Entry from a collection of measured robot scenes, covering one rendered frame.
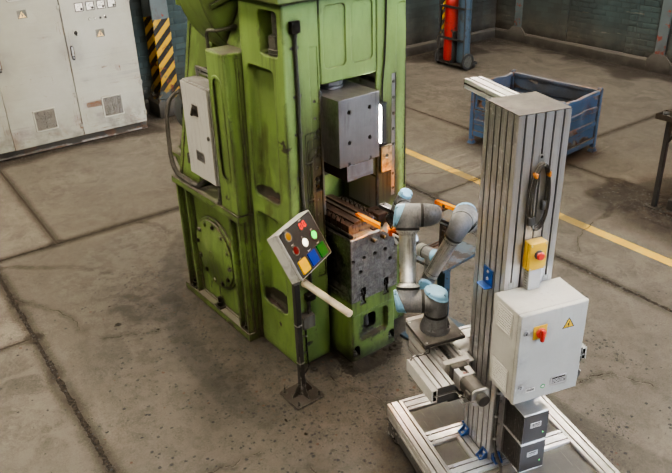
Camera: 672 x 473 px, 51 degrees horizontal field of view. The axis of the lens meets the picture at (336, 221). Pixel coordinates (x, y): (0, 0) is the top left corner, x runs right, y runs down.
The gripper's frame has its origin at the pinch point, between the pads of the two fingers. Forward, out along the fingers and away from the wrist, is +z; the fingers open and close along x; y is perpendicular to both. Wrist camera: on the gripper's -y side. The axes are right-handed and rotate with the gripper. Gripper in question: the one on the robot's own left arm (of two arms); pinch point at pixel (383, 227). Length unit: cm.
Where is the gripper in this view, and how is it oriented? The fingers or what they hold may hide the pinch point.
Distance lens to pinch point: 420.2
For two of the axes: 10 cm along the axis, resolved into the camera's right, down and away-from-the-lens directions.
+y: 5.5, 7.3, -4.0
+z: -2.8, 6.1, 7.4
